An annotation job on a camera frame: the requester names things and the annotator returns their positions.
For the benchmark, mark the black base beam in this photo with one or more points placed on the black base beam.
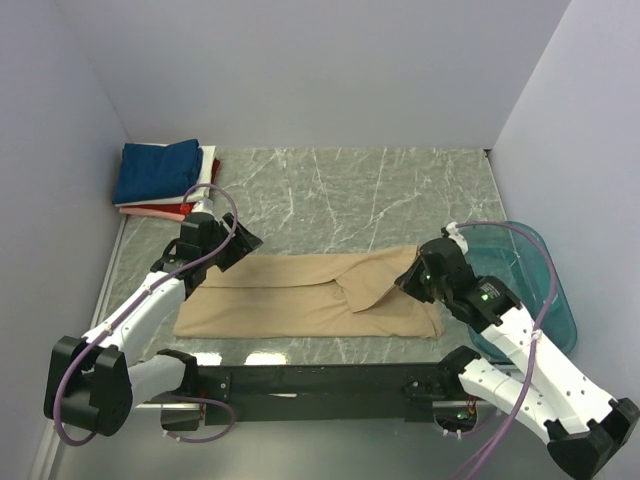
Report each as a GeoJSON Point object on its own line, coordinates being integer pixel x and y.
{"type": "Point", "coordinates": [413, 392]}

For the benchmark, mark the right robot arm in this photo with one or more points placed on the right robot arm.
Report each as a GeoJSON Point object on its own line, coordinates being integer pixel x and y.
{"type": "Point", "coordinates": [582, 425]}

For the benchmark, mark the beige t shirt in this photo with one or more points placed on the beige t shirt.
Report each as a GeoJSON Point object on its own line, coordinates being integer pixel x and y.
{"type": "Point", "coordinates": [316, 295]}

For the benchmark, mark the teal plastic bin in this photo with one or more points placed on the teal plastic bin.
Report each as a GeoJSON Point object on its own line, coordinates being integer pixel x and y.
{"type": "Point", "coordinates": [510, 257]}

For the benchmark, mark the folded pink t shirt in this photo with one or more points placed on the folded pink t shirt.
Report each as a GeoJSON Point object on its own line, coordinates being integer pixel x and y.
{"type": "Point", "coordinates": [142, 212]}

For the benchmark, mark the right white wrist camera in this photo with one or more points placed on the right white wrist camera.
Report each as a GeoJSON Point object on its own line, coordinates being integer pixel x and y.
{"type": "Point", "coordinates": [452, 232]}

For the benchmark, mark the folded blue t shirt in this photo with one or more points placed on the folded blue t shirt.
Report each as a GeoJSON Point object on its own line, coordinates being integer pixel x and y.
{"type": "Point", "coordinates": [153, 172]}

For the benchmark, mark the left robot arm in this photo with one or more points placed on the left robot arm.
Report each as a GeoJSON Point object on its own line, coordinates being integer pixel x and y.
{"type": "Point", "coordinates": [94, 381]}

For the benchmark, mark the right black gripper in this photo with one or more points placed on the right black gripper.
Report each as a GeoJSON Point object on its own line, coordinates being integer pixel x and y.
{"type": "Point", "coordinates": [407, 282]}

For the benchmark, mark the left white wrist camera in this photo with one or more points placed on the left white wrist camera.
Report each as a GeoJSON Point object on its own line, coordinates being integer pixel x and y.
{"type": "Point", "coordinates": [204, 205]}

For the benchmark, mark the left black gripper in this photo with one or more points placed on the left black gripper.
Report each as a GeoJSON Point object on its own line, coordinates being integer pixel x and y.
{"type": "Point", "coordinates": [240, 244]}

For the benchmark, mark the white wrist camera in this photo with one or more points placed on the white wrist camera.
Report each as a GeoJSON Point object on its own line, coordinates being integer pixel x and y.
{"type": "Point", "coordinates": [204, 205]}
{"type": "Point", "coordinates": [452, 232]}

